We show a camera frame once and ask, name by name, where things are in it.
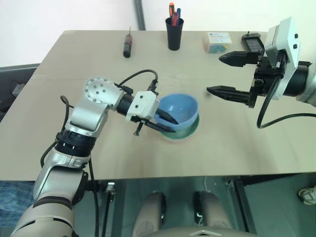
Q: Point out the black screwdriver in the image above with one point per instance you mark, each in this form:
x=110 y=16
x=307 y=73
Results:
x=127 y=45

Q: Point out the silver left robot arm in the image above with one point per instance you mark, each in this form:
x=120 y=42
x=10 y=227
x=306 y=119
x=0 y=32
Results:
x=86 y=116

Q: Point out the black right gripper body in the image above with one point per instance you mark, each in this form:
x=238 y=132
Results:
x=265 y=77

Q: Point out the rounded beige robot leg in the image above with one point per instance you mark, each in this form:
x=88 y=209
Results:
x=150 y=212
x=213 y=209

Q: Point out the grey storage bin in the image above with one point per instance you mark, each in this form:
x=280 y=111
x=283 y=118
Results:
x=22 y=71

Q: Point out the red pen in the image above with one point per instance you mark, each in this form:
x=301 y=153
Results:
x=175 y=18

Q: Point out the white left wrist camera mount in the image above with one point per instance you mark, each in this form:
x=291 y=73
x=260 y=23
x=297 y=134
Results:
x=144 y=105

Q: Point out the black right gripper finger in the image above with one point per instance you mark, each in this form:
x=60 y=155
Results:
x=229 y=93
x=234 y=58

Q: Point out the box of sticky notes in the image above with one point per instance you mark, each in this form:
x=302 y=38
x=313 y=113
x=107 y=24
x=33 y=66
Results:
x=217 y=40

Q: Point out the grey robot torso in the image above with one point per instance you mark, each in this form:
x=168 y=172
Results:
x=202 y=233

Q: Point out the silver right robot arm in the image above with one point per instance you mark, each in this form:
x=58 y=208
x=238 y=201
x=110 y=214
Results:
x=308 y=91

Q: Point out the green bowl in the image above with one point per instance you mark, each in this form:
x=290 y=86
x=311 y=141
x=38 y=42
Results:
x=192 y=129

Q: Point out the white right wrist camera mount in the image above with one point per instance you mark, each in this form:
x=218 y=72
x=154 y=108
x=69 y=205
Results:
x=286 y=34

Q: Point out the black handheld device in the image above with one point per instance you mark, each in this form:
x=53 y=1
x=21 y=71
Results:
x=251 y=43

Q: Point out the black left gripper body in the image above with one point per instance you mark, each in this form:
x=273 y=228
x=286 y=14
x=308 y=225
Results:
x=141 y=123

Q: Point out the blue bowl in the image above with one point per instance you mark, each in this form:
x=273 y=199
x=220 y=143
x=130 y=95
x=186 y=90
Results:
x=179 y=106

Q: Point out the white sneaker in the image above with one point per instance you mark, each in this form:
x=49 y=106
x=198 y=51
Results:
x=307 y=195

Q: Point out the blue plaid cloth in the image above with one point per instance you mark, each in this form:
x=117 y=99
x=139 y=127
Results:
x=12 y=200

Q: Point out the black table frame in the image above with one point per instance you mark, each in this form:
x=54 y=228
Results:
x=243 y=205

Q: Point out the grey vertical pipe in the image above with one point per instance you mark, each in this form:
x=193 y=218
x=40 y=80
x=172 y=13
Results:
x=140 y=14

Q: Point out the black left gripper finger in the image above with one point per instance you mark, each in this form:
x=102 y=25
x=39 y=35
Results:
x=169 y=116
x=161 y=128

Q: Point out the blue pen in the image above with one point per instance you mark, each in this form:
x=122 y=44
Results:
x=179 y=13

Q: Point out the black pen cup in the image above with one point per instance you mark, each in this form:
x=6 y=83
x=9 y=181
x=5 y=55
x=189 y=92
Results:
x=175 y=37

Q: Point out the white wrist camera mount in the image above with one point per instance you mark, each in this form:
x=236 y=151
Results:
x=144 y=105
x=286 y=34

